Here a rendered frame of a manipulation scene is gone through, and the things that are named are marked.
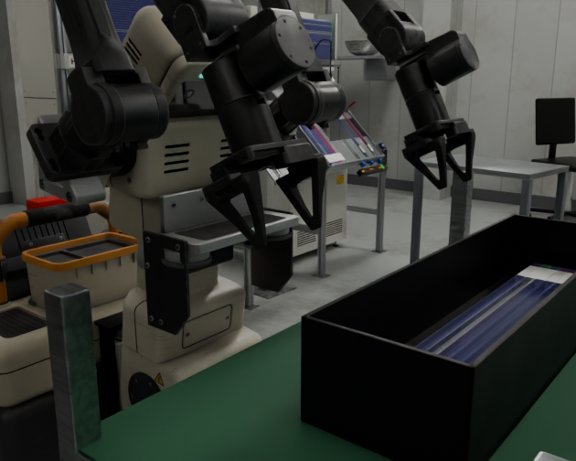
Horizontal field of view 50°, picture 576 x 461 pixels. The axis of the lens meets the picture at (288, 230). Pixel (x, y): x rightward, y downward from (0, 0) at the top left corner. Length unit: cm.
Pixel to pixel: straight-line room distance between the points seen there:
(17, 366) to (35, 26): 243
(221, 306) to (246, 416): 52
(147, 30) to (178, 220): 29
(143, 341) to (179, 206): 26
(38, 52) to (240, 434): 297
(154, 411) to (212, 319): 49
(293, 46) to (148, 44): 39
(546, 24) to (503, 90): 70
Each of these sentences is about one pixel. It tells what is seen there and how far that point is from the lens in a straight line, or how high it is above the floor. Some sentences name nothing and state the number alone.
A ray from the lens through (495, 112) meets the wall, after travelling 669.
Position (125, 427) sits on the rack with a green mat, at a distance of 65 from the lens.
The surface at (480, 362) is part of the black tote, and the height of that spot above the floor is 106.
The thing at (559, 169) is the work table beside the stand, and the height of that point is 79.
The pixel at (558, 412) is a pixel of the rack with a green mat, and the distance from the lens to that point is 71.
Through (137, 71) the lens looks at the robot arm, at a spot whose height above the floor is 129.
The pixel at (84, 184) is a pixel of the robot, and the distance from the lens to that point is 94.
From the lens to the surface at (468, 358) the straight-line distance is 69.
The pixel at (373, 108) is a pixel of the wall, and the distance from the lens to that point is 729.
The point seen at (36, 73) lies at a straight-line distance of 348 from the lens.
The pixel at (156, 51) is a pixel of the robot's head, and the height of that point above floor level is 132.
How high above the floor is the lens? 128
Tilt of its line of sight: 14 degrees down
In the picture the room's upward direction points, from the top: straight up
